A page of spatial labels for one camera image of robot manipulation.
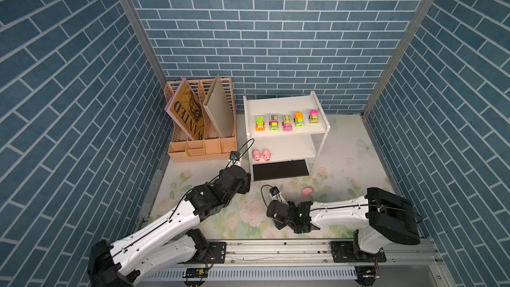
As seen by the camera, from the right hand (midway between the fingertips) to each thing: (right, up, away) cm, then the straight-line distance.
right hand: (276, 215), depth 83 cm
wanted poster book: (-42, +46, +11) cm, 63 cm away
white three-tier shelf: (+2, +35, -15) cm, 39 cm away
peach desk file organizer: (-31, +28, +16) cm, 44 cm away
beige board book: (-28, +49, +16) cm, 58 cm away
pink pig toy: (-8, +26, -4) cm, 28 cm away
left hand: (-11, +19, -7) cm, 23 cm away
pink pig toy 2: (-4, +26, -4) cm, 27 cm away
